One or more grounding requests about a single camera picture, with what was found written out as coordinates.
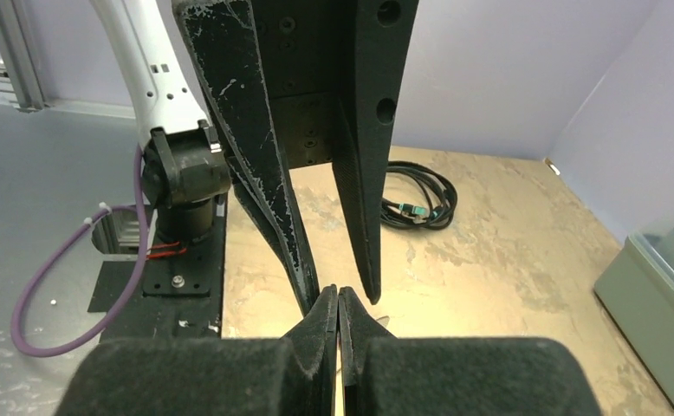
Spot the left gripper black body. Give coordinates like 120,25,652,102
251,1,363,169

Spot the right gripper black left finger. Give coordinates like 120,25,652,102
56,286,337,415

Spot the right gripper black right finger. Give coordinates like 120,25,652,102
338,287,602,415

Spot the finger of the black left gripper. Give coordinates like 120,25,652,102
172,1,320,315
332,1,419,304

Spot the silver metal key holder plate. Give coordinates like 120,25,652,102
370,315,393,337

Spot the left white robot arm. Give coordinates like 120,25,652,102
93,1,418,312

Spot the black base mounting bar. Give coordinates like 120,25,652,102
100,195,228,342

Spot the green plastic toolbox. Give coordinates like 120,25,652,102
594,215,674,406

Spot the coiled black cable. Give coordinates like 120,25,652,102
380,160,459,232

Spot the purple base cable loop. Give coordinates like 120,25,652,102
10,143,154,359

